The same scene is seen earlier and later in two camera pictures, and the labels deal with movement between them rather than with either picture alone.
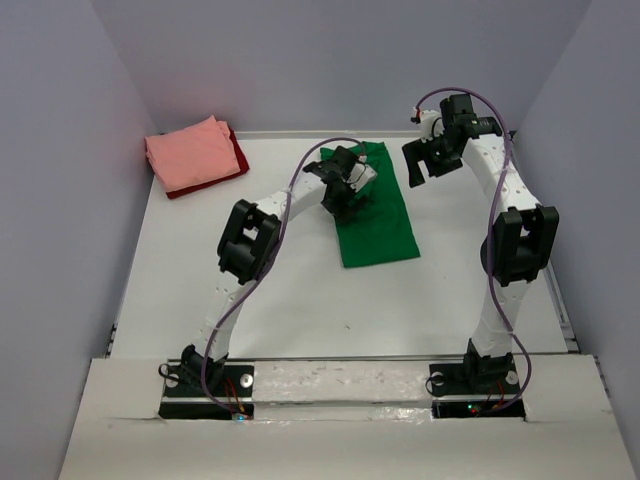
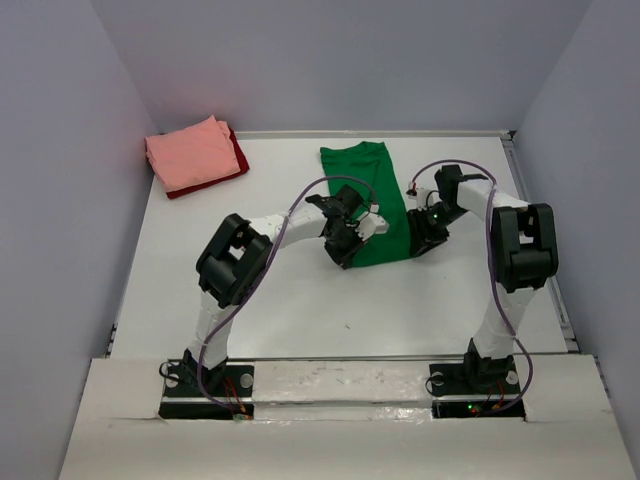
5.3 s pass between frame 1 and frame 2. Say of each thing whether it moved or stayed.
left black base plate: stayed
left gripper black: moved
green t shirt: stayed
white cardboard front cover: stayed
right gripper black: moved
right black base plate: stayed
